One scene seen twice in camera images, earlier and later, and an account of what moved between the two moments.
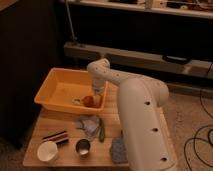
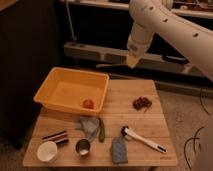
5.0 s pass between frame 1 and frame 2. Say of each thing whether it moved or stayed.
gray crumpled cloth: stayed
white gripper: moved
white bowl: stayed
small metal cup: stayed
